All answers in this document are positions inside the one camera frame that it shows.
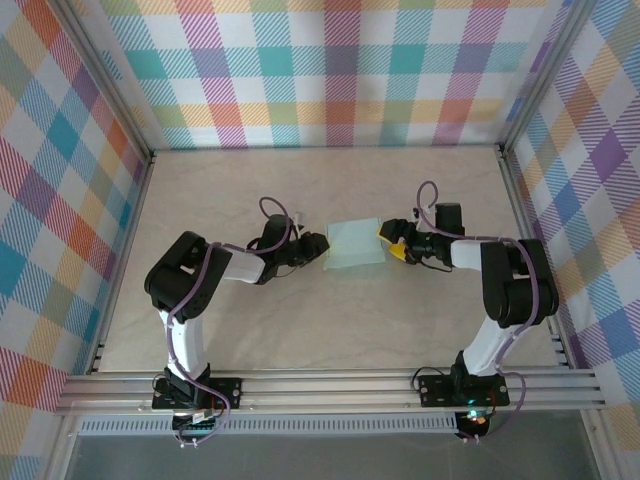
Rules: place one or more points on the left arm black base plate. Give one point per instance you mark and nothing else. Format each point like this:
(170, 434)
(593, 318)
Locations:
(230, 392)

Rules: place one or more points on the aluminium frame post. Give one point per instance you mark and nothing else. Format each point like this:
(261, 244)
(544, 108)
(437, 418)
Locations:
(107, 80)
(545, 75)

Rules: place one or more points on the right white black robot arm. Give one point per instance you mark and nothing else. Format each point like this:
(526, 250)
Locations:
(487, 340)

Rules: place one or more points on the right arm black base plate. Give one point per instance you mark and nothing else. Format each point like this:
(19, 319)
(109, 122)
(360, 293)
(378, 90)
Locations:
(435, 392)

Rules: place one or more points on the wide aluminium base rail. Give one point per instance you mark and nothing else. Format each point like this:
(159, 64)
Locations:
(325, 392)

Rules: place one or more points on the aluminium table side rail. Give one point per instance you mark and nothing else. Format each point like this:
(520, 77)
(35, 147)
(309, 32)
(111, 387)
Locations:
(530, 220)
(122, 260)

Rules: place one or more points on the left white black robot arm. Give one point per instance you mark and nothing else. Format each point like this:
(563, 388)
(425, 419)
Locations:
(187, 345)

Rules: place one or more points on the light teal paper box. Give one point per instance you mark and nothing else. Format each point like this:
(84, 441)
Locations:
(352, 245)

